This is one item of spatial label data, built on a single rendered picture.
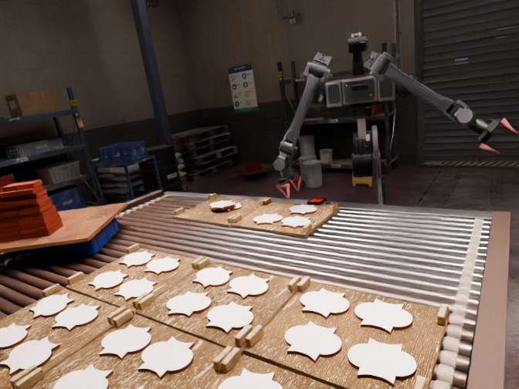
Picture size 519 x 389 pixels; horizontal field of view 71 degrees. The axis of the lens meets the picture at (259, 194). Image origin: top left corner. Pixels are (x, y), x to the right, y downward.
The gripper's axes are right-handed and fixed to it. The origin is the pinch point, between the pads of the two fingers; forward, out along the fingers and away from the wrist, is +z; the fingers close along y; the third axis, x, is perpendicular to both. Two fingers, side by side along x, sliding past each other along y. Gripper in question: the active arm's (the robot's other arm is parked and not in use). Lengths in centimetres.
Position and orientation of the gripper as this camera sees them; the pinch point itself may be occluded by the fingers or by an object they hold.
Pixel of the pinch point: (293, 192)
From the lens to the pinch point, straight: 185.9
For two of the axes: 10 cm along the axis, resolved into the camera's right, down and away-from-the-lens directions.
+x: 7.6, -1.1, -6.4
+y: -5.8, 3.5, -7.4
